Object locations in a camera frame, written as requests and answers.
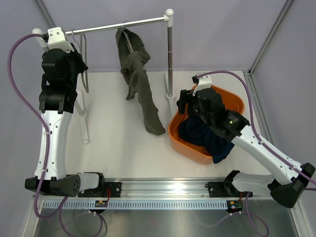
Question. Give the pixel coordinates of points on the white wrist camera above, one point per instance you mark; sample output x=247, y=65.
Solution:
x=202, y=82
x=58, y=40

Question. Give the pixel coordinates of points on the grey hanger with metal hook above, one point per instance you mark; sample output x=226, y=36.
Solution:
x=82, y=44

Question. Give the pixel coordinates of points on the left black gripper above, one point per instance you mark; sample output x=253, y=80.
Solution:
x=76, y=56

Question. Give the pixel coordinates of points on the navy blue shorts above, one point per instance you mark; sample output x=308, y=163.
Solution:
x=196, y=132

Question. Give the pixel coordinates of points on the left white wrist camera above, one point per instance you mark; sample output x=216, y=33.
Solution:
x=58, y=40

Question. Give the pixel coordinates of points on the orange plastic basket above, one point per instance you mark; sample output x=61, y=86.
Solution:
x=194, y=152

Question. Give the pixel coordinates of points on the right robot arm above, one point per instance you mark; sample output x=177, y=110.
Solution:
x=288, y=178

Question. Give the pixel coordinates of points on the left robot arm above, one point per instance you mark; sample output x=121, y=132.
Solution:
x=56, y=104

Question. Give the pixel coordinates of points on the white clothes rack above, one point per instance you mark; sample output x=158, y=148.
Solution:
x=79, y=105

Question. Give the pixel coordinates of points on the aluminium mounting rail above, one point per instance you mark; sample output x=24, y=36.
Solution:
x=136, y=188

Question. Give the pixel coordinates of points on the grey hanger under olive shorts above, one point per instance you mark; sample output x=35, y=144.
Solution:
x=127, y=41

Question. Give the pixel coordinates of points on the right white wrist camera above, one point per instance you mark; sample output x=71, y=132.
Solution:
x=202, y=82

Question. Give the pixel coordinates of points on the olive green shorts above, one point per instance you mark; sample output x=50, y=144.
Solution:
x=135, y=76

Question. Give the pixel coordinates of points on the white slotted cable duct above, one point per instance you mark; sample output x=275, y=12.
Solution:
x=146, y=204

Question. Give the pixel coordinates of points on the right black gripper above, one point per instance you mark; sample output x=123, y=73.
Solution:
x=185, y=96

